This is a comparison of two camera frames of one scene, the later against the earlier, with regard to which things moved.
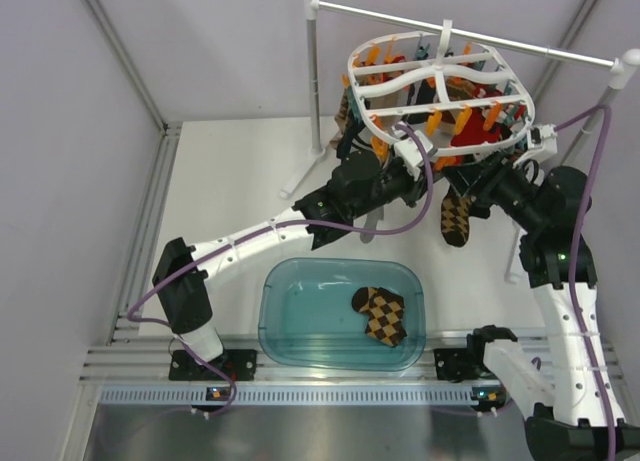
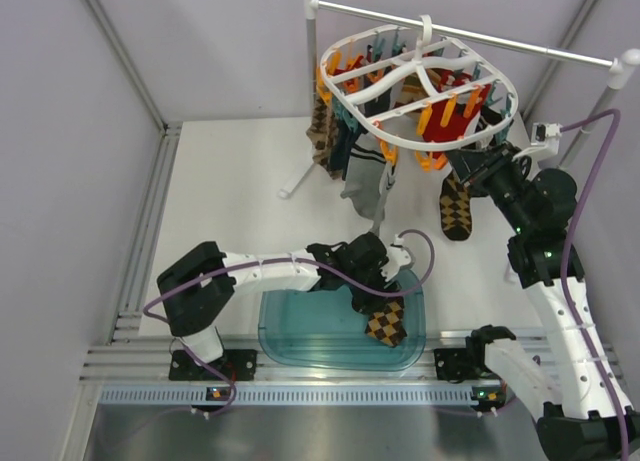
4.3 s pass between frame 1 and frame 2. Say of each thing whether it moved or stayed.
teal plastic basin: stayed
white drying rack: stayed
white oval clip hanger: moved
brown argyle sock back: stayed
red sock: moved
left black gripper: moved
